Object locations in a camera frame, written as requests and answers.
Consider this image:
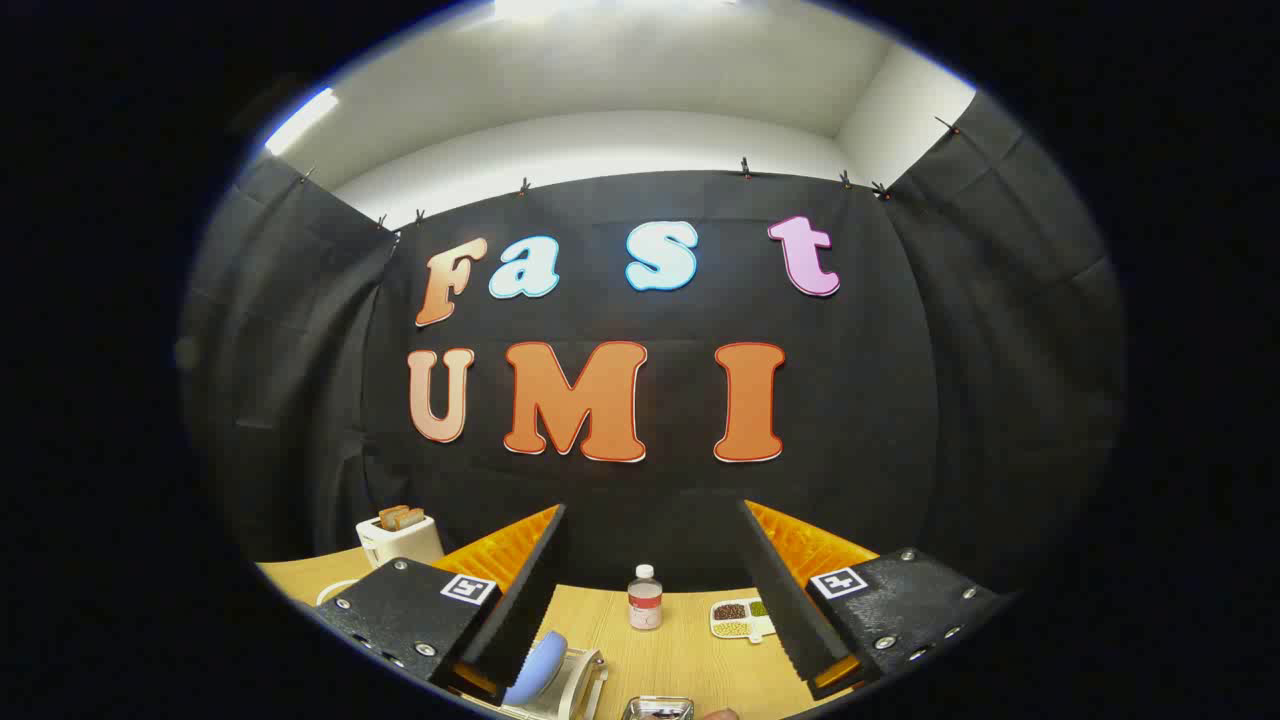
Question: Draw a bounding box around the row of black cloth clips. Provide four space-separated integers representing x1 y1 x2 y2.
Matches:
296 115 961 231

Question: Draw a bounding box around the white wire dish rack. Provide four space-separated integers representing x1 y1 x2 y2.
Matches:
316 578 609 720

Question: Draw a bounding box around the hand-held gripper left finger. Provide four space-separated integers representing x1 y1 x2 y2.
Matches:
315 503 568 704

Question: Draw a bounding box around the blue plate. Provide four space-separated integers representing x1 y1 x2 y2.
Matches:
503 630 570 707

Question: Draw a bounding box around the clear bottle with red label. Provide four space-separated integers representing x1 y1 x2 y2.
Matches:
628 565 664 632

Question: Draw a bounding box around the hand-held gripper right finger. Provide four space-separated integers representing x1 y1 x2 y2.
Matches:
738 498 1004 703

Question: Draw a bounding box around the white toaster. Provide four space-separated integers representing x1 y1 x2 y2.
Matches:
356 513 445 569

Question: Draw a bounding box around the white divided tray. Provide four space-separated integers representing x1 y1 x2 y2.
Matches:
710 597 777 642

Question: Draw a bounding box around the ceiling light panel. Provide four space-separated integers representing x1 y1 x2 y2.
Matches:
490 0 741 26

